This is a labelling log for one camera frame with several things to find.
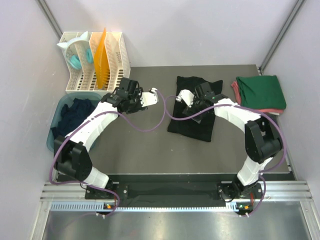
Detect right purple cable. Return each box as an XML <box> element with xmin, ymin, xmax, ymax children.
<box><xmin>165</xmin><ymin>95</ymin><xmax>287</xmax><ymax>217</ymax></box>

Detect teal cat ear headphones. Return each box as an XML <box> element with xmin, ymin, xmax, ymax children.
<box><xmin>57</xmin><ymin>31</ymin><xmax>90</xmax><ymax>70</ymax></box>

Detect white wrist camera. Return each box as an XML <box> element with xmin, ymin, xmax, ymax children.
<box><xmin>175</xmin><ymin>89</ymin><xmax>195</xmax><ymax>108</ymax></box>
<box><xmin>140</xmin><ymin>87</ymin><xmax>159</xmax><ymax>108</ymax></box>

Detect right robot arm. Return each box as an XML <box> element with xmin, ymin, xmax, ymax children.
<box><xmin>176</xmin><ymin>83</ymin><xmax>283</xmax><ymax>201</ymax></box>

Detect orange plastic folder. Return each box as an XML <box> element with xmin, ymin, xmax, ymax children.
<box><xmin>93</xmin><ymin>28</ymin><xmax>110</xmax><ymax>90</ymax></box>

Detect navy blue t shirt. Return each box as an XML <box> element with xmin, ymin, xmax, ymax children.
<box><xmin>51</xmin><ymin>98</ymin><xmax>95</xmax><ymax>139</ymax></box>

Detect white file organizer rack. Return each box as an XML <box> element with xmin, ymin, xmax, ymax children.
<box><xmin>59</xmin><ymin>32</ymin><xmax>131</xmax><ymax>96</ymax></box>

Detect left corner aluminium post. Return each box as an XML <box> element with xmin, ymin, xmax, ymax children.
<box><xmin>36</xmin><ymin>0</ymin><xmax>63</xmax><ymax>39</ymax></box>

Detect purple cable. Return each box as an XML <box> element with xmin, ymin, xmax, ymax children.
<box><xmin>165</xmin><ymin>95</ymin><xmax>287</xmax><ymax>217</ymax></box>
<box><xmin>48</xmin><ymin>89</ymin><xmax>167</xmax><ymax>218</ymax></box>

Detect black t shirt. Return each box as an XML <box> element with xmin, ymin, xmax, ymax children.
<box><xmin>167</xmin><ymin>76</ymin><xmax>223</xmax><ymax>142</ymax></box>

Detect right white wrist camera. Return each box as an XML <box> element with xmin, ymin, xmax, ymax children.
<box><xmin>175</xmin><ymin>89</ymin><xmax>195</xmax><ymax>108</ymax></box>

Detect folded green t shirt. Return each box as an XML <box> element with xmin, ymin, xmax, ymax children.
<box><xmin>236</xmin><ymin>75</ymin><xmax>287</xmax><ymax>110</ymax></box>

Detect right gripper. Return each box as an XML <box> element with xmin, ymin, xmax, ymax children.
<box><xmin>183</xmin><ymin>93</ymin><xmax>206</xmax><ymax>123</ymax></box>

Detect folded pink t shirt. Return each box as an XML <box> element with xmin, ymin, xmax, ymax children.
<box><xmin>231</xmin><ymin>81</ymin><xmax>284</xmax><ymax>116</ymax></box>

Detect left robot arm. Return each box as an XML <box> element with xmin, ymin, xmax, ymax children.
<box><xmin>52</xmin><ymin>77</ymin><xmax>159</xmax><ymax>199</ymax></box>

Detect aluminium frame rail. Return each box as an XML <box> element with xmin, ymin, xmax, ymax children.
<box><xmin>40</xmin><ymin>181</ymin><xmax>313</xmax><ymax>202</ymax></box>

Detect teal plastic bin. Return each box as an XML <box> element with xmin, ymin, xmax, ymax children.
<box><xmin>46</xmin><ymin>91</ymin><xmax>102</xmax><ymax>152</ymax></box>

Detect corner aluminium post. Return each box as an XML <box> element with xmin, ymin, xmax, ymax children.
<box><xmin>36</xmin><ymin>0</ymin><xmax>63</xmax><ymax>39</ymax></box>
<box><xmin>257</xmin><ymin>0</ymin><xmax>306</xmax><ymax>75</ymax></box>

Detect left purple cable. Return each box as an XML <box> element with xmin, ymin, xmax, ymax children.
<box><xmin>48</xmin><ymin>89</ymin><xmax>167</xmax><ymax>218</ymax></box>

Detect right corner aluminium post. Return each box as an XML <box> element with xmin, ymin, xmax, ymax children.
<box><xmin>257</xmin><ymin>0</ymin><xmax>306</xmax><ymax>75</ymax></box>

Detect white cable duct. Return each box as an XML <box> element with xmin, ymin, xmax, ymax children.
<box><xmin>50</xmin><ymin>201</ymin><xmax>250</xmax><ymax>213</ymax></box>

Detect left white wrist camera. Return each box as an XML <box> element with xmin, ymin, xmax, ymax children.
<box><xmin>140</xmin><ymin>87</ymin><xmax>159</xmax><ymax>108</ymax></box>

